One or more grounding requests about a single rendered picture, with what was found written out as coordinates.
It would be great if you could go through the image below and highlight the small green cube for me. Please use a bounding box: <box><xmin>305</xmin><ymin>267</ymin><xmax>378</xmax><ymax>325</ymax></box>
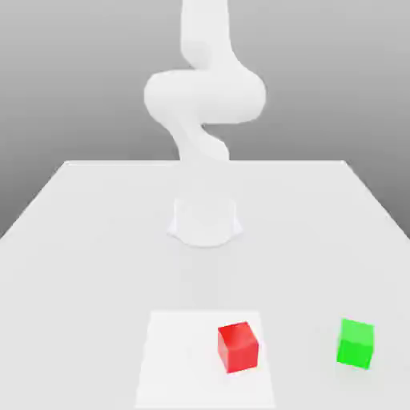
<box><xmin>336</xmin><ymin>318</ymin><xmax>376</xmax><ymax>371</ymax></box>

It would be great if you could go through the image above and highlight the small red cube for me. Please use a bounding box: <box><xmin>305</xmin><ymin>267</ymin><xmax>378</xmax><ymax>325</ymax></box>
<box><xmin>217</xmin><ymin>320</ymin><xmax>259</xmax><ymax>375</ymax></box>

